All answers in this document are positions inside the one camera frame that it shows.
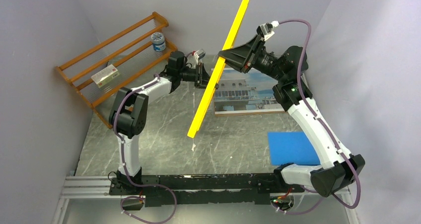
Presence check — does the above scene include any blue white round jar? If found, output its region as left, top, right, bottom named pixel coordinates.
left=150, top=32, right=166, bottom=52

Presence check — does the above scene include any small white green box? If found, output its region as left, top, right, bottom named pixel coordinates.
left=91, top=64, right=120, bottom=88

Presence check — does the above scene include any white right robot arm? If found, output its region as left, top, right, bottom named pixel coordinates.
left=218, top=35, right=365, bottom=201

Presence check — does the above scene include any printed building photo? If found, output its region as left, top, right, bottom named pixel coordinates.
left=213, top=67, right=285, bottom=116

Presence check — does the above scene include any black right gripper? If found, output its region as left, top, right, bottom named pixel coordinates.
left=217, top=35, right=286, bottom=83

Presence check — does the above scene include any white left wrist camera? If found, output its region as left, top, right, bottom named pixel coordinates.
left=193, top=49, right=206, bottom=63

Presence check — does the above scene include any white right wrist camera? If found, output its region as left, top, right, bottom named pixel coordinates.
left=256, top=20, right=279, bottom=41

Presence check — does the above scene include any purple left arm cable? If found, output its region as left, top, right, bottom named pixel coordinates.
left=112, top=73, right=178, bottom=224

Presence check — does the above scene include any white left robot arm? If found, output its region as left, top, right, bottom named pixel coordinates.
left=109, top=49, right=210, bottom=194

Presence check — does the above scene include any blue foam pad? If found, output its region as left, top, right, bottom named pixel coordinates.
left=267, top=131, right=320, bottom=166

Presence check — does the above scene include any orange wooden rack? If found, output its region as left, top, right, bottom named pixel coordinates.
left=55, top=12, right=177, bottom=128

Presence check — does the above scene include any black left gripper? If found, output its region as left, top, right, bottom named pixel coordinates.
left=178, top=63, right=219, bottom=89

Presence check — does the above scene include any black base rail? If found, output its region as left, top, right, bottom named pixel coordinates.
left=109, top=173, right=304, bottom=207

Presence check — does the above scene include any yellow wooden picture frame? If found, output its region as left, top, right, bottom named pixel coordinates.
left=187, top=0, right=249, bottom=139

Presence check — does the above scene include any aluminium extrusion rail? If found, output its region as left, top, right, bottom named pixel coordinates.
left=60, top=176, right=127, bottom=199

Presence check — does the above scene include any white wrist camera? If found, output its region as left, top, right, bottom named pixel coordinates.
left=193, top=49, right=206, bottom=63
left=256, top=20, right=279, bottom=41

